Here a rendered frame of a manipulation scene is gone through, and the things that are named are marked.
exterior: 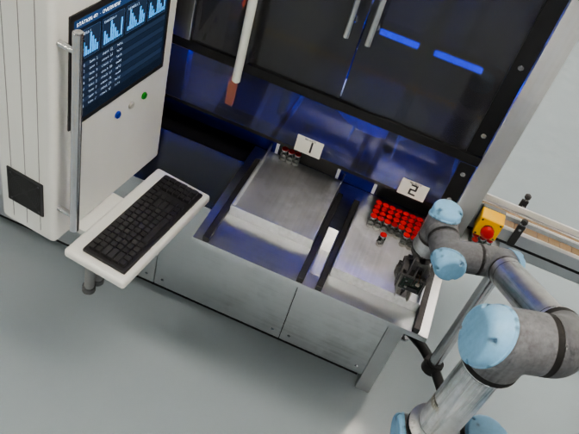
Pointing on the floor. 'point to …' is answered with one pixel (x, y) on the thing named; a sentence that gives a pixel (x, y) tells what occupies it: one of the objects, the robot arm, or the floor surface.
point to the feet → (426, 361)
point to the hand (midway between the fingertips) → (401, 292)
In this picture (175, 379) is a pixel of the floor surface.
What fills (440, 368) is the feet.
